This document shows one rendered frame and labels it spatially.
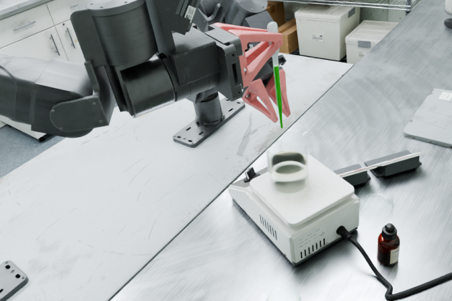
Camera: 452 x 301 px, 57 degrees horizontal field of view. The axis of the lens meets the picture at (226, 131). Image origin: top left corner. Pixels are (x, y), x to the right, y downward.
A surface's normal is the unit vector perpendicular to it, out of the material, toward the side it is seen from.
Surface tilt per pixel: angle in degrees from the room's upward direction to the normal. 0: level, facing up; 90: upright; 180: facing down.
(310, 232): 90
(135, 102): 87
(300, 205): 0
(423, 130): 0
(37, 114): 90
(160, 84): 74
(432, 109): 0
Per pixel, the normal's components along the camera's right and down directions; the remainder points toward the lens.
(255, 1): 0.29, -0.41
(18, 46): 0.77, 0.24
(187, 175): -0.15, -0.83
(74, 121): 0.08, 0.54
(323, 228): 0.47, 0.42
